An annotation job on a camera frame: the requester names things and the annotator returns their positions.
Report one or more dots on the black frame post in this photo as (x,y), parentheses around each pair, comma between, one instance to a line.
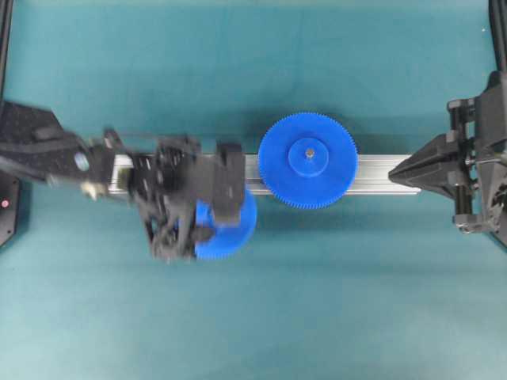
(6,19)
(497,17)

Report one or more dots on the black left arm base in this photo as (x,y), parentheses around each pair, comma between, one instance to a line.
(9,197)

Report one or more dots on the small blue gear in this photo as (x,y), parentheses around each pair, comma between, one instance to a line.
(226,239)

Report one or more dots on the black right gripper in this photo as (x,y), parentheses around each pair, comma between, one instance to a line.
(479,128)

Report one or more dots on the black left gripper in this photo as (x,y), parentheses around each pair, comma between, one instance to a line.
(166,207)

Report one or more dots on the aluminium extrusion rail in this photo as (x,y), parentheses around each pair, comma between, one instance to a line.
(371,176)

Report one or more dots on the black frame post left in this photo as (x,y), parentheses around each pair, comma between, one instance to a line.
(6,19)

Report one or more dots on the black frame post right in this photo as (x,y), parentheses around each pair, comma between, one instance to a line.
(497,17)

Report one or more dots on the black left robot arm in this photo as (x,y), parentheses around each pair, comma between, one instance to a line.
(35,147)

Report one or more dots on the large blue gear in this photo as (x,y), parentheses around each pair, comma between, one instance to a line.
(299,181)

